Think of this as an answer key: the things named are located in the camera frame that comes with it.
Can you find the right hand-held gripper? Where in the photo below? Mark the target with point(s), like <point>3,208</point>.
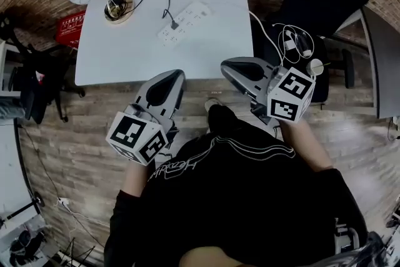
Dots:
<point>290,93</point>

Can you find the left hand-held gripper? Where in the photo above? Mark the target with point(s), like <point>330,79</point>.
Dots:
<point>134,134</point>

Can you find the white power strip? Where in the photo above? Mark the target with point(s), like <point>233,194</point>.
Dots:
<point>190,20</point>

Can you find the person's left forearm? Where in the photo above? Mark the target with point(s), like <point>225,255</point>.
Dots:
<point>137,178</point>

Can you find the person's right forearm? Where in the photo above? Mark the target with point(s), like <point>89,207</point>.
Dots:
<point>306,144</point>

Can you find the white charger adapter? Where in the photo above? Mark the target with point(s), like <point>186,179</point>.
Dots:
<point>289,42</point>

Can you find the small dark device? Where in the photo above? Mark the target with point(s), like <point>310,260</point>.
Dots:
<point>302,42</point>

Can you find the white mug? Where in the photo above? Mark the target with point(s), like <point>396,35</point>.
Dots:
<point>314,67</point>

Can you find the red box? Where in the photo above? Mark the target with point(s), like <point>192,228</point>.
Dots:
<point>70,26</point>

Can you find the person's black shirt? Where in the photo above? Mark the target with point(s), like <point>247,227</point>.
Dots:
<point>234,197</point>

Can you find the black wheeled office chair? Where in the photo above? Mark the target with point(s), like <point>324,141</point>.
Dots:
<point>40,72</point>

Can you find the white floor power socket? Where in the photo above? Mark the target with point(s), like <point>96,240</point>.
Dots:
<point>63,201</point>

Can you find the blue denim cloth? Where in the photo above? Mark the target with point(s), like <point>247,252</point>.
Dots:
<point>9,111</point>

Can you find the white storage shelf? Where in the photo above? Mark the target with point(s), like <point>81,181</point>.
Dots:
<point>7,72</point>

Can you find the grey head mount frame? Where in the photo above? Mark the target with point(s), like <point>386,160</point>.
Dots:
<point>375,247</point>

